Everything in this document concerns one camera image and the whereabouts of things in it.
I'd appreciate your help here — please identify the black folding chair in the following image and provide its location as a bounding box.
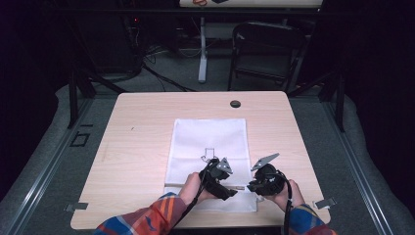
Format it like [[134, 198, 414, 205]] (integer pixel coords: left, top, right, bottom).
[[227, 21, 309, 93]]

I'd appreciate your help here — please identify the right hand-held gripper black cable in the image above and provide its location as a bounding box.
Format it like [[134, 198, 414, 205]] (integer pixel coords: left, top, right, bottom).
[[273, 170, 294, 235]]

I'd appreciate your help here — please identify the white non-woven fabric bag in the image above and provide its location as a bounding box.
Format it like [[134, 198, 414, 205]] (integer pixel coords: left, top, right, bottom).
[[162, 117, 259, 213]]

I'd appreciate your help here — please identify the grey metal bracket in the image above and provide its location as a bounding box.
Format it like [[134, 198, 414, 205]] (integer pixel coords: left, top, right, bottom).
[[64, 202, 90, 212], [312, 197, 338, 211]]

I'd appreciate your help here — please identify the aluminium floor rail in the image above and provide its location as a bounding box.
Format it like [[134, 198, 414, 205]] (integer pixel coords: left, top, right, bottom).
[[0, 97, 96, 235], [321, 97, 397, 235]]

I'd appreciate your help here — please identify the black metal frame post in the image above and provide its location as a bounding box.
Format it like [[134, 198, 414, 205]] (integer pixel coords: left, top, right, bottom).
[[67, 63, 80, 130]]

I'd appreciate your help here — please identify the black horizontal frame bar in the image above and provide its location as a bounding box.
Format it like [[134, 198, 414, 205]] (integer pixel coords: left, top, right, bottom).
[[48, 7, 327, 17]]

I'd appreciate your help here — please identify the black floor cable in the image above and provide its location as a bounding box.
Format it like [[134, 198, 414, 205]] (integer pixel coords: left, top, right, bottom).
[[141, 63, 198, 93]]

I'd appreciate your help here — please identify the hand-held gripper black cable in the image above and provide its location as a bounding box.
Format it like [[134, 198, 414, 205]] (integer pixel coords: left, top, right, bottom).
[[273, 170, 294, 235], [169, 158, 220, 230]]

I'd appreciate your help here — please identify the black computer tower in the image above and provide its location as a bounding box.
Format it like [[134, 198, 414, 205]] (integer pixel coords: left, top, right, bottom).
[[79, 14, 143, 74]]

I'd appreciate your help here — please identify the left hand-held gripper black cable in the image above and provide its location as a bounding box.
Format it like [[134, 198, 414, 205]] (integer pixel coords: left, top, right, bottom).
[[169, 158, 220, 230]]

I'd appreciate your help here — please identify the white desk leg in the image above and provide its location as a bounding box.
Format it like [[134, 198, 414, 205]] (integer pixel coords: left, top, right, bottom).
[[197, 16, 209, 84]]

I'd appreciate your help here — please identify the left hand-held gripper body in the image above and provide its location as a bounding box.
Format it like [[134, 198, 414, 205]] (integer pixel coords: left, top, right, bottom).
[[199, 157, 235, 189]]

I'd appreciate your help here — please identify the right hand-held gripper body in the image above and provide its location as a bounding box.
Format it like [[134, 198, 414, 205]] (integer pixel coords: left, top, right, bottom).
[[250, 152, 288, 197]]

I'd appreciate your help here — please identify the person's right hand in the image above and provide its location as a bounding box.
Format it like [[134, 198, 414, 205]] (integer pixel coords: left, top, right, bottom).
[[272, 178, 306, 213]]

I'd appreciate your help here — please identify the person's left hand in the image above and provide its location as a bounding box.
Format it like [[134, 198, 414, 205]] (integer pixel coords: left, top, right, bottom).
[[178, 171, 217, 207]]

